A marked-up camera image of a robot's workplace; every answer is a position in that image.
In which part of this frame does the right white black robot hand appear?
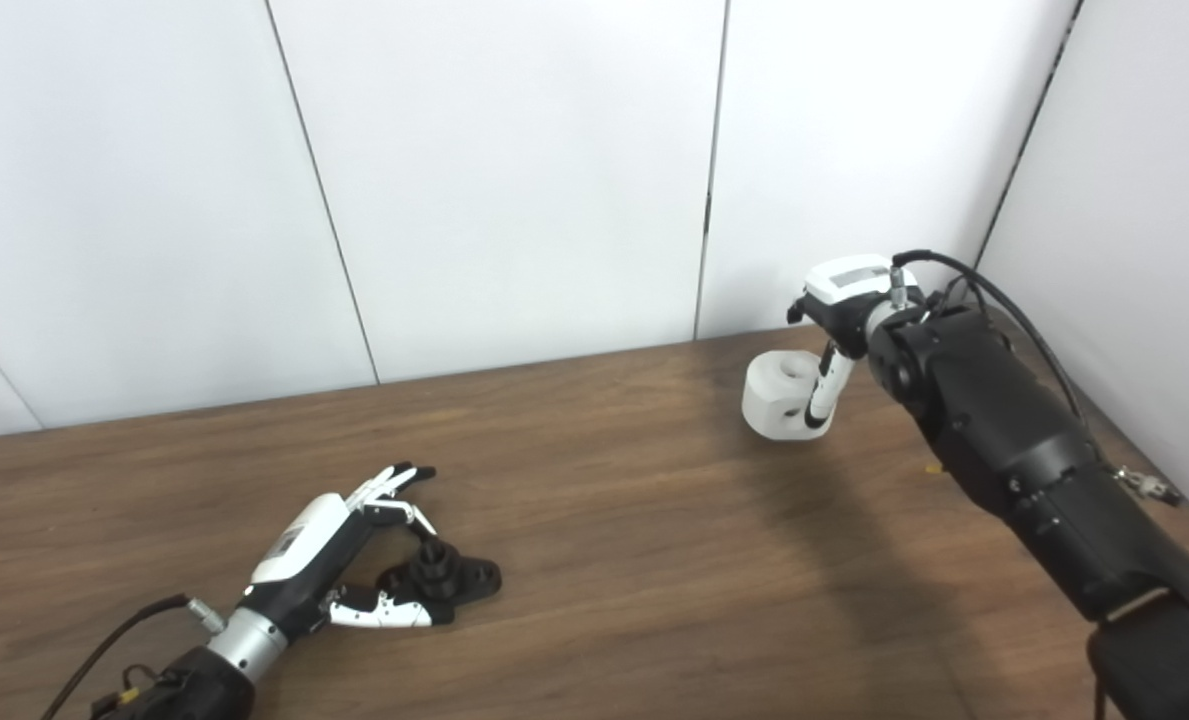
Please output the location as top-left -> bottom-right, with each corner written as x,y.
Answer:
787,254 -> 927,431

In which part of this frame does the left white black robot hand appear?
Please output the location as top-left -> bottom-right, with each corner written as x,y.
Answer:
244,462 -> 438,641

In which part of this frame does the round white piece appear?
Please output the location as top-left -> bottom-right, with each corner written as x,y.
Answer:
741,350 -> 840,442

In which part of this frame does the black flanged holder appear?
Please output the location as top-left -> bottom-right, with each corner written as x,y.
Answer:
376,538 -> 503,626

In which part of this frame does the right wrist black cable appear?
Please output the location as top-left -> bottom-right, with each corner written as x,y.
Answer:
892,250 -> 1183,507

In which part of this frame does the left arm thin wire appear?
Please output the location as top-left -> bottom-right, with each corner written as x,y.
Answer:
94,662 -> 160,720

